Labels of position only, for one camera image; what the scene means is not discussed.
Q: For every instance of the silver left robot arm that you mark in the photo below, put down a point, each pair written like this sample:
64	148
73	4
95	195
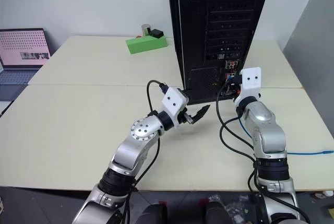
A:
135	145

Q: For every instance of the silver metal cylinder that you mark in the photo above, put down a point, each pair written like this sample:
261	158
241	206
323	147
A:
146	30

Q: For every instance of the clear crumpled plastic bag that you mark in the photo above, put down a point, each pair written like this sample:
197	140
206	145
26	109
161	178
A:
236	207

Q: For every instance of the open laptop with pink screen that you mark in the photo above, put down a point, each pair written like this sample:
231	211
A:
22	51

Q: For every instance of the green rectangular box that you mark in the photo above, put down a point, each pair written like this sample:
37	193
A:
146	44

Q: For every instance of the grey partition panel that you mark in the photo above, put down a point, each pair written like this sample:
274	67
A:
310	64

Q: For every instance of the small black box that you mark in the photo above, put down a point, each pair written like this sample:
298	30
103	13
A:
157	33

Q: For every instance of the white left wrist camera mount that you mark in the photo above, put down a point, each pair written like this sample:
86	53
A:
173	101

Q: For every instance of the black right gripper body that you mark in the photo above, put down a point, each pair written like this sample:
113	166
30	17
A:
234	84

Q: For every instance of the orange and white floor clutter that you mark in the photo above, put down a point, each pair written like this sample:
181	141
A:
322	194

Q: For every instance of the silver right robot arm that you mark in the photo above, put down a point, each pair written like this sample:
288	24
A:
266	130

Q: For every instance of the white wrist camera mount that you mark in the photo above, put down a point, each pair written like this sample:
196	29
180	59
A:
173	101
251	80

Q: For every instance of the black computer tower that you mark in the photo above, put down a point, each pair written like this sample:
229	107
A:
198	38

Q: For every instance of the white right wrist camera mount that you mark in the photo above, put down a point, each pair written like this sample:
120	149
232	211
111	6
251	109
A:
251	80

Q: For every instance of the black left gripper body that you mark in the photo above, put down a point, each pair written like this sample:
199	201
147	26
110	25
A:
184	117

